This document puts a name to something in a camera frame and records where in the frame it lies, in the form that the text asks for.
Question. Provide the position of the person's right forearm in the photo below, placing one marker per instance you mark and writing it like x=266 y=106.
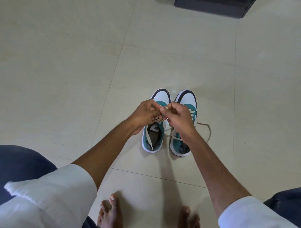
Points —
x=211 y=173

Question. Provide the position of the white sleeve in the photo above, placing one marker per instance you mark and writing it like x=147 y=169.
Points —
x=249 y=215
x=54 y=195

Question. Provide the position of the person's left thumb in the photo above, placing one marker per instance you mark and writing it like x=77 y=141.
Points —
x=155 y=105

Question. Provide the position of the person's right thumb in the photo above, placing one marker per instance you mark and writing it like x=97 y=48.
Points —
x=164 y=112

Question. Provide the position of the white teal sneaker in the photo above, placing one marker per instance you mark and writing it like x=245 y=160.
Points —
x=188 y=97
x=162 y=135

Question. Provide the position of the person's left foot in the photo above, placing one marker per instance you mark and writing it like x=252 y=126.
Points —
x=110 y=215

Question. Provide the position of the cream shoelace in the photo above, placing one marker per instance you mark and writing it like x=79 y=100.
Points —
x=159 y=121
x=173 y=134

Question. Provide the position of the person's right foot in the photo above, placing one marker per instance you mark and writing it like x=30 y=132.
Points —
x=187 y=218

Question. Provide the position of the blue jeans right leg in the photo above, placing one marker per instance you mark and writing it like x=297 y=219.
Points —
x=285 y=203

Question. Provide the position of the person's foot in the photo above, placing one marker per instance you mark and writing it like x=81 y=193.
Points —
x=187 y=218
x=110 y=215

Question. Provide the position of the blue jeans leg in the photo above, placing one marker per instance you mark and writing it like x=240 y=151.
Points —
x=285 y=203
x=21 y=162

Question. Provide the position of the white right sleeve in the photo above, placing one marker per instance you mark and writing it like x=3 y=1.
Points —
x=249 y=215

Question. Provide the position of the person's left hand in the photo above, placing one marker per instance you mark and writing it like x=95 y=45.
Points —
x=142 y=114

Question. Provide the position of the person's left forearm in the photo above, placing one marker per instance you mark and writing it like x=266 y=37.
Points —
x=108 y=150

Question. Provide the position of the person's right hand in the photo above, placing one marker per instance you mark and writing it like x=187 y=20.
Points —
x=181 y=118

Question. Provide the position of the blue jeans left leg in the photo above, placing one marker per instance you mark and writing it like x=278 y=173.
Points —
x=21 y=162

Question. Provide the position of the dark grey furniture base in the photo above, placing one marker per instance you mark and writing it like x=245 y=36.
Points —
x=214 y=6

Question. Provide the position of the white left sleeve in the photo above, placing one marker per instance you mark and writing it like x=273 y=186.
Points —
x=54 y=195

